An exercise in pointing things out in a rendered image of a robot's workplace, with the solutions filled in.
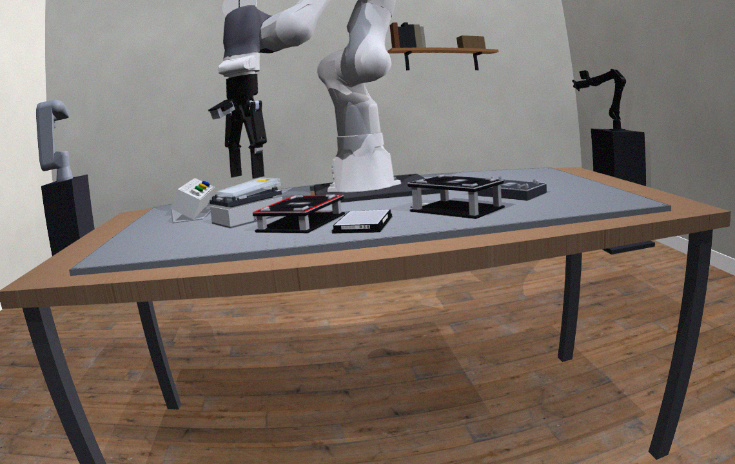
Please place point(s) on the white button panel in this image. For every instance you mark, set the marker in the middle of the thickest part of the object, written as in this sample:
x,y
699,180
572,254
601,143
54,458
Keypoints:
x,y
191,201

